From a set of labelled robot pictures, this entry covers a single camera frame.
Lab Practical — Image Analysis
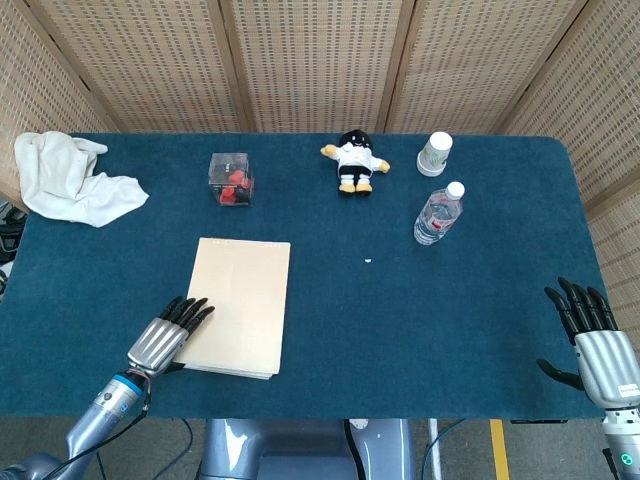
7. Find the teal floor cable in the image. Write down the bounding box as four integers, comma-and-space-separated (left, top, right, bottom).
419, 418, 467, 480

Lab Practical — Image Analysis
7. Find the white table leg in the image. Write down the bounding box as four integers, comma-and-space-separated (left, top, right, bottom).
427, 418, 444, 480

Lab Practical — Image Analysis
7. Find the white paper cup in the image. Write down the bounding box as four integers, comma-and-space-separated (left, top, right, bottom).
416, 131, 454, 178

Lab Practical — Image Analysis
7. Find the white crumpled towel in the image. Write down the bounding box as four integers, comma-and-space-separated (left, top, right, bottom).
13, 130, 151, 229

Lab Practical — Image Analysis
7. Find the thick black torso cable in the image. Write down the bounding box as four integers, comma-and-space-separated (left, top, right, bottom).
341, 418, 372, 480

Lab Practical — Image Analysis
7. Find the black white plush doll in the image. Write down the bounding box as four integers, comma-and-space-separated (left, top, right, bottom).
320, 128, 392, 196

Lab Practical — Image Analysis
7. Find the clear plastic water bottle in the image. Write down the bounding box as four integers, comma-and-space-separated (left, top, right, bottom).
413, 181, 467, 247

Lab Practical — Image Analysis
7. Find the beige notepad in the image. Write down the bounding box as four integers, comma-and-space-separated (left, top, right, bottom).
174, 237, 292, 381

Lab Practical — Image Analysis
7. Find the grey blue robot torso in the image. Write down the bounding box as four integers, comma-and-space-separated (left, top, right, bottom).
197, 418, 416, 480

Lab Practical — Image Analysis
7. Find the woven wooden screen panel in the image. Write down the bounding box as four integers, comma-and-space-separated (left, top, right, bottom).
219, 0, 416, 134
384, 0, 601, 136
584, 182, 640, 351
0, 0, 119, 206
499, 0, 640, 214
24, 0, 251, 134

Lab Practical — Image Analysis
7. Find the clear box with red pieces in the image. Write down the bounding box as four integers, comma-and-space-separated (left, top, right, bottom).
207, 152, 256, 207

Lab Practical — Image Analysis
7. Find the blue felt table cover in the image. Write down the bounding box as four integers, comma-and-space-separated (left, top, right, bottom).
0, 132, 607, 421

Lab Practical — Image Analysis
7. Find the black equipment beside table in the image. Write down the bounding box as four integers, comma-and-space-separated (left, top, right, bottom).
0, 199, 29, 301

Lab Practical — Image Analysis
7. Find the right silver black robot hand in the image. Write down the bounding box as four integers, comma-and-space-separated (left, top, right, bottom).
536, 277, 640, 412

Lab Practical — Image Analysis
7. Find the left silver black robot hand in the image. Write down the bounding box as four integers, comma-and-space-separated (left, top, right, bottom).
126, 295, 216, 377

